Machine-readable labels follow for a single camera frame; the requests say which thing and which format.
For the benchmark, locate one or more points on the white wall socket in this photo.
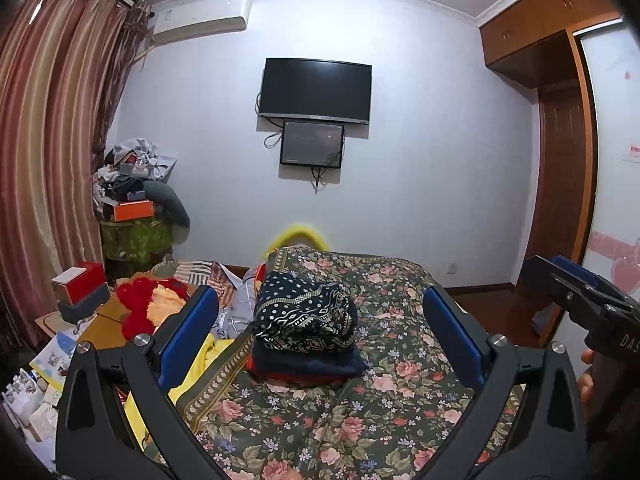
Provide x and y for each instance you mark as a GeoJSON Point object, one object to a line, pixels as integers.
{"type": "Point", "coordinates": [452, 267]}

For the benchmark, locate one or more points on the yellow cloth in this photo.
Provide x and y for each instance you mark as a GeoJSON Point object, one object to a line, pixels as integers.
{"type": "Point", "coordinates": [215, 355]}

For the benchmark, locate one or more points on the person's right hand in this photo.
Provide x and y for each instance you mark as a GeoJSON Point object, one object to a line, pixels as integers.
{"type": "Point", "coordinates": [586, 375]}

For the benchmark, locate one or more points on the orange box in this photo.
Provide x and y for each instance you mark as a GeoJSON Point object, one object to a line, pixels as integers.
{"type": "Point", "coordinates": [132, 211]}

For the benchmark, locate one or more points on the pile of grey clutter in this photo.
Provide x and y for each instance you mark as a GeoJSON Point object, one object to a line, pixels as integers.
{"type": "Point", "coordinates": [132, 165]}

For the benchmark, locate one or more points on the red fluffy cloth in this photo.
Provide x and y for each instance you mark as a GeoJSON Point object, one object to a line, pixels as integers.
{"type": "Point", "coordinates": [135, 305]}

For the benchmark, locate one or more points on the floral blanket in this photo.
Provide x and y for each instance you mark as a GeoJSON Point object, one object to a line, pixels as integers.
{"type": "Point", "coordinates": [350, 420]}

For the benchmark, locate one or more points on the striped pink curtain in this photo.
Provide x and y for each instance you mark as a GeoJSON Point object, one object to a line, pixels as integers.
{"type": "Point", "coordinates": [45, 135]}

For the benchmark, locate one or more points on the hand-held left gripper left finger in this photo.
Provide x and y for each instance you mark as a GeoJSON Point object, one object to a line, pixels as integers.
{"type": "Point", "coordinates": [190, 335]}

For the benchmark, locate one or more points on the wooden side table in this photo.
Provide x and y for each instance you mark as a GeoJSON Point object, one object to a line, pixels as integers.
{"type": "Point", "coordinates": [107, 327]}

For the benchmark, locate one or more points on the black wall television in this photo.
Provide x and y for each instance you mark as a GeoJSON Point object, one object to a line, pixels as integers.
{"type": "Point", "coordinates": [315, 90]}

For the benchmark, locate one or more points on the wooden overhead cabinet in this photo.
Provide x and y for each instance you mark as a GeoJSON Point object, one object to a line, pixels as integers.
{"type": "Point", "coordinates": [540, 25]}

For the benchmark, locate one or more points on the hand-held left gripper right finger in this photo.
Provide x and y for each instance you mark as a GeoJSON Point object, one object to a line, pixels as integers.
{"type": "Point", "coordinates": [450, 340]}

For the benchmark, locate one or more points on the blue jeans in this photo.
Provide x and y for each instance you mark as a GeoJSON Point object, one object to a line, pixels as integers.
{"type": "Point", "coordinates": [315, 362]}

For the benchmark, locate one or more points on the navy patterned hooded garment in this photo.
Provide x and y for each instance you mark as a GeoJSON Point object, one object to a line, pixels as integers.
{"type": "Point", "coordinates": [300, 310]}

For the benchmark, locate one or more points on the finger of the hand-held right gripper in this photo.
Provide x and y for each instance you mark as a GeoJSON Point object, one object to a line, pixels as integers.
{"type": "Point", "coordinates": [580, 272]}
{"type": "Point", "coordinates": [560, 292]}

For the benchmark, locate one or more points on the red folded garment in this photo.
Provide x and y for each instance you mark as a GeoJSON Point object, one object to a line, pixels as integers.
{"type": "Point", "coordinates": [252, 367]}

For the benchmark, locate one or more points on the small black monitor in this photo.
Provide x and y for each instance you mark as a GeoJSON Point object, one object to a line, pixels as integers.
{"type": "Point", "coordinates": [312, 144]}

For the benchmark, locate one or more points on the printed leaflet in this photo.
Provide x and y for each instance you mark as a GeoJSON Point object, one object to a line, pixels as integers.
{"type": "Point", "coordinates": [55, 357]}

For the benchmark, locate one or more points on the red white sticker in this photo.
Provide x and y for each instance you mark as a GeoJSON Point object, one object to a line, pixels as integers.
{"type": "Point", "coordinates": [632, 153]}

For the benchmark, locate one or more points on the grey plaid cloth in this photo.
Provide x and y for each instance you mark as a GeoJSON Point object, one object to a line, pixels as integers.
{"type": "Point", "coordinates": [240, 305]}

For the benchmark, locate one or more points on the white air conditioner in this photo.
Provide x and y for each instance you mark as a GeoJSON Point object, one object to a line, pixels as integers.
{"type": "Point", "coordinates": [200, 17]}

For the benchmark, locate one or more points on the striped patchwork cloth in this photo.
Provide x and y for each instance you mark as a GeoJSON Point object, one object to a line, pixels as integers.
{"type": "Point", "coordinates": [195, 271]}

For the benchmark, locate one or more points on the red and white box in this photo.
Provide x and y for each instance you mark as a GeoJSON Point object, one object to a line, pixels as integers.
{"type": "Point", "coordinates": [82, 280]}

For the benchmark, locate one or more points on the grey pillow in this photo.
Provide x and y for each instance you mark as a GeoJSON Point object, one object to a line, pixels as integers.
{"type": "Point", "coordinates": [170, 202]}

